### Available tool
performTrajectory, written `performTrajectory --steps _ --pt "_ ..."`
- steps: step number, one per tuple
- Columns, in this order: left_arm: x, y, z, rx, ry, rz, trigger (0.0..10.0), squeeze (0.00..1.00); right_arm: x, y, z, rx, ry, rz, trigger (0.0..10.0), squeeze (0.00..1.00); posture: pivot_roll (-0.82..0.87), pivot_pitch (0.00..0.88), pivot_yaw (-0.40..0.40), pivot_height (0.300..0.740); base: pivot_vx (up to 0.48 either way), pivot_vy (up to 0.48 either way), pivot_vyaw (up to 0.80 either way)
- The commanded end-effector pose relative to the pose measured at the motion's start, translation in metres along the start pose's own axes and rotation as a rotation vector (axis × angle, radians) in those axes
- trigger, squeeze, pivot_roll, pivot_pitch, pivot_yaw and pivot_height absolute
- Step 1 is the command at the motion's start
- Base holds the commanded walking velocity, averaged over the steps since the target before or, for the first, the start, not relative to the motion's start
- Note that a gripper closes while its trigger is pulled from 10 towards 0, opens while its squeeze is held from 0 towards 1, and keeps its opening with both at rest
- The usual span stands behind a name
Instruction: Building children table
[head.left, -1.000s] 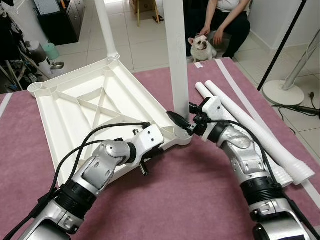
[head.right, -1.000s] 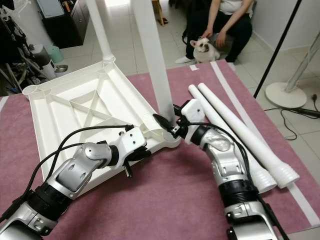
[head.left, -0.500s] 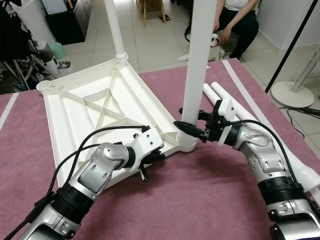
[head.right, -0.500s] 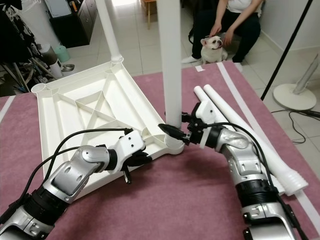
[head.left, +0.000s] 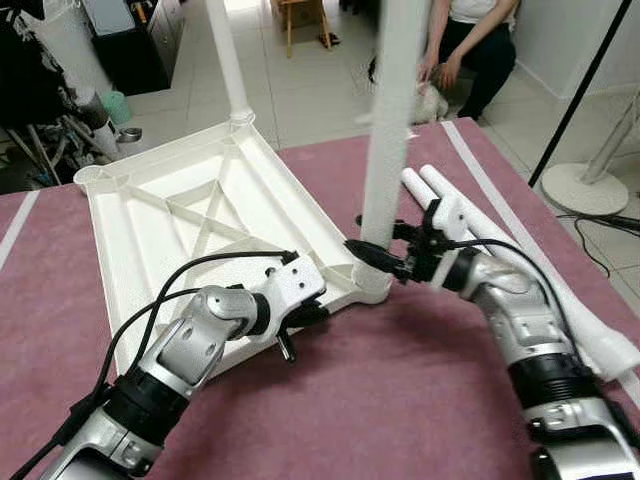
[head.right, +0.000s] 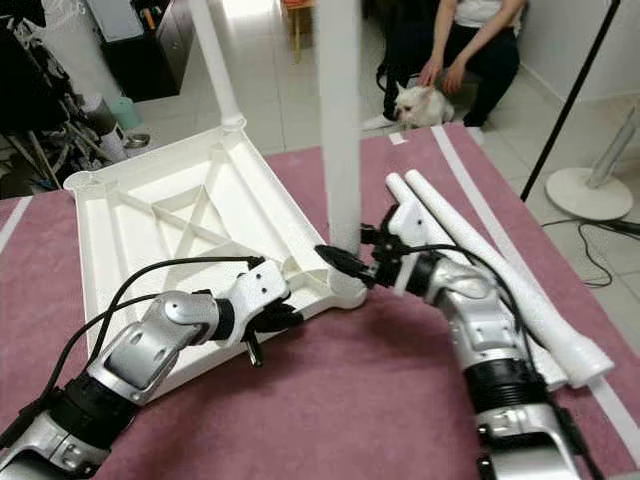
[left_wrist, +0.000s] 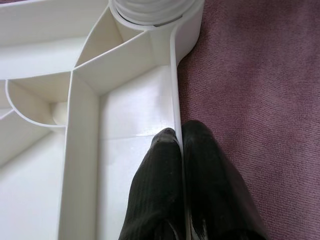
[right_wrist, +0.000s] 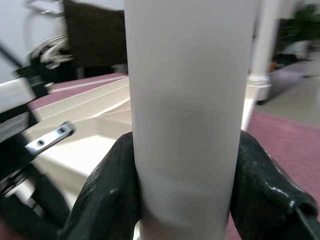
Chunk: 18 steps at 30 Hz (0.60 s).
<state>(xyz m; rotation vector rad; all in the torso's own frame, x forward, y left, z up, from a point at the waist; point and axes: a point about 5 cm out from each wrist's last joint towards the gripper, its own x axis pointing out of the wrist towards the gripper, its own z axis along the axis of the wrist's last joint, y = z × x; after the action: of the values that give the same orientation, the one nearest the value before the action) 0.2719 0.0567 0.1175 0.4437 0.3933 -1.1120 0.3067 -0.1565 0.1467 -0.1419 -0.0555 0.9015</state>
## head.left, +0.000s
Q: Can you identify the white plastic table top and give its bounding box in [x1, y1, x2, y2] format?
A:
[75, 112, 394, 377]

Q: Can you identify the long white tape strip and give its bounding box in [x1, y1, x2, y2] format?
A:
[0, 190, 42, 273]
[440, 120, 640, 406]

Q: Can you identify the pink table cloth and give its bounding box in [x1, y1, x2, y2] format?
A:
[0, 120, 640, 480]

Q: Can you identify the small white dog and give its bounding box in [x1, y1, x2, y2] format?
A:
[410, 80, 452, 127]

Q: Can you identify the white standing fan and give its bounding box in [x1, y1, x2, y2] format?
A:
[540, 95, 640, 219]

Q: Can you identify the black hair dryer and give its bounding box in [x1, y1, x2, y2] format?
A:
[560, 210, 640, 239]

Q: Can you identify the seated person in white shirt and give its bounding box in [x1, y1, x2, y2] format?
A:
[420, 0, 520, 123]

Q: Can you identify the black slanted pole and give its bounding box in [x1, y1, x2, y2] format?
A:
[528, 0, 634, 190]

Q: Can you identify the black cabinet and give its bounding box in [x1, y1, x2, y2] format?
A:
[80, 0, 187, 97]

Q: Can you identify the clothes rack with dark clothes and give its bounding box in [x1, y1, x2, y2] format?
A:
[0, 0, 113, 183]

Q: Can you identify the white black-framed box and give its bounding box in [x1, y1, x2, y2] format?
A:
[85, 0, 127, 37]

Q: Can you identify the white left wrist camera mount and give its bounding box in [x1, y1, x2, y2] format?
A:
[262, 255, 329, 317]

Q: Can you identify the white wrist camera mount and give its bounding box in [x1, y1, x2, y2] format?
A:
[262, 255, 329, 317]
[425, 195, 472, 257]

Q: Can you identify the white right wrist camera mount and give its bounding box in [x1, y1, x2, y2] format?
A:
[425, 195, 472, 257]

